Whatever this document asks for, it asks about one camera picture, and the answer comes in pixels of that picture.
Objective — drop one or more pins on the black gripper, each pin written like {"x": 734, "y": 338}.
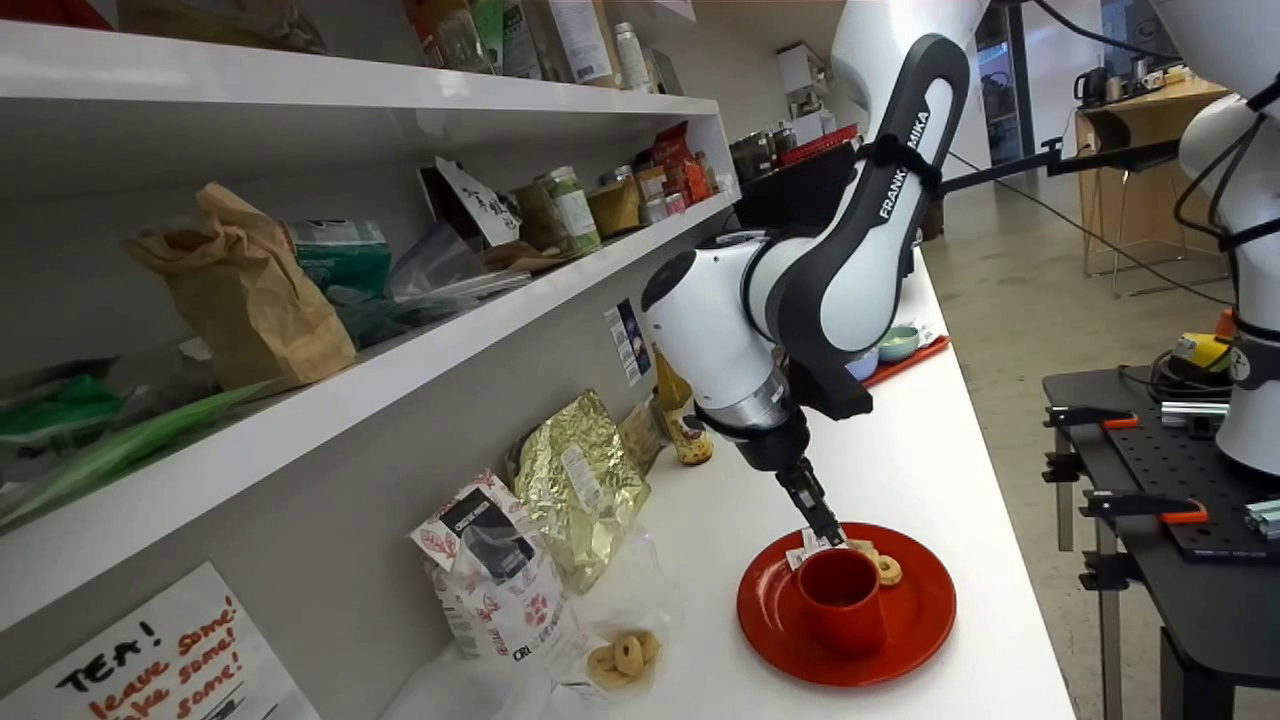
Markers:
{"x": 767, "y": 443}

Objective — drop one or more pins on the red cup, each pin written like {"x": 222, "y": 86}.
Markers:
{"x": 837, "y": 597}

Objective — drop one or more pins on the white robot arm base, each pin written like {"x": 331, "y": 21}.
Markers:
{"x": 1246, "y": 201}

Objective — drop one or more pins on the white black Franka robot arm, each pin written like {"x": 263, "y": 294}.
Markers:
{"x": 852, "y": 264}

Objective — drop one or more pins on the red round plate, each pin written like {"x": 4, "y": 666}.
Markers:
{"x": 923, "y": 614}

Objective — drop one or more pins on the white McCafe sugar packet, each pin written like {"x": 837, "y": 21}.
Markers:
{"x": 800, "y": 550}

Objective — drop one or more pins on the blue bowl of sachets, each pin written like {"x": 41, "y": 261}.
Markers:
{"x": 865, "y": 366}

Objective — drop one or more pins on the yellow brown bottle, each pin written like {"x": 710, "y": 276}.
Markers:
{"x": 681, "y": 422}

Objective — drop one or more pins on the red serving tray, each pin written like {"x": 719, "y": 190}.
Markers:
{"x": 914, "y": 360}

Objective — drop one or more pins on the green bowl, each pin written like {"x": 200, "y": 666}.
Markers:
{"x": 901, "y": 340}

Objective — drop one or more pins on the gold foil bag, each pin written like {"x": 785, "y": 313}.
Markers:
{"x": 583, "y": 487}

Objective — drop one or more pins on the black box with red lid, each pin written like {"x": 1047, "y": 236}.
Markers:
{"x": 800, "y": 181}

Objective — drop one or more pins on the white coffee bag red print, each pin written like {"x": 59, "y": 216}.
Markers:
{"x": 485, "y": 575}

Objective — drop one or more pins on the brown jar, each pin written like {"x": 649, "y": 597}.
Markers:
{"x": 616, "y": 205}

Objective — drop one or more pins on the red snack packages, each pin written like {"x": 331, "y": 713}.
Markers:
{"x": 681, "y": 168}

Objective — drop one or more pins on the jar with green label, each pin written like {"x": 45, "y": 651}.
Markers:
{"x": 570, "y": 211}

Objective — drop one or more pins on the black workbench table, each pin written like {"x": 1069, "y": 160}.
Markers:
{"x": 1200, "y": 464}

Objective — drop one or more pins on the yellow tool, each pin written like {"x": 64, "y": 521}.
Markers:
{"x": 1205, "y": 348}

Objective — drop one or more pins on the teal small object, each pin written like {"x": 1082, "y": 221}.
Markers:
{"x": 1267, "y": 521}

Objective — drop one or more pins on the white folded card packet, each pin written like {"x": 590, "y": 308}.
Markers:
{"x": 475, "y": 201}

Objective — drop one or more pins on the wooden cabinet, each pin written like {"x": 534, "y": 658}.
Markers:
{"x": 1147, "y": 175}

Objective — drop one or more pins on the white bottle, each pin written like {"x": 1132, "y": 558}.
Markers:
{"x": 632, "y": 58}

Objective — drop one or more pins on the white carton box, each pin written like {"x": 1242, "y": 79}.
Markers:
{"x": 583, "y": 36}

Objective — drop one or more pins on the teal box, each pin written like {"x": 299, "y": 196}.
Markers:
{"x": 347, "y": 257}

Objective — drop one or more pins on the green orange snack package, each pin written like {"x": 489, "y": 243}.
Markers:
{"x": 466, "y": 31}

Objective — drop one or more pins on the brown paper bag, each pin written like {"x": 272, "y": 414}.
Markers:
{"x": 255, "y": 300}

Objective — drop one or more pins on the handwritten tea sign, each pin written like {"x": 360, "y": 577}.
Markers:
{"x": 161, "y": 661}

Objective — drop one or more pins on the green plastic packages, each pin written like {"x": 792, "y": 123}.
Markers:
{"x": 105, "y": 434}

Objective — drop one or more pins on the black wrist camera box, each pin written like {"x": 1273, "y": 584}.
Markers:
{"x": 828, "y": 387}

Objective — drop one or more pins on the printed wall label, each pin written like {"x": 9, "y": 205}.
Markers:
{"x": 630, "y": 340}

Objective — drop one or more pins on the black camera boom pole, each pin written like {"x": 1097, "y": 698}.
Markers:
{"x": 1064, "y": 160}

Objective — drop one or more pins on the white wall shelf unit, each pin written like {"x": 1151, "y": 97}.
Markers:
{"x": 332, "y": 403}

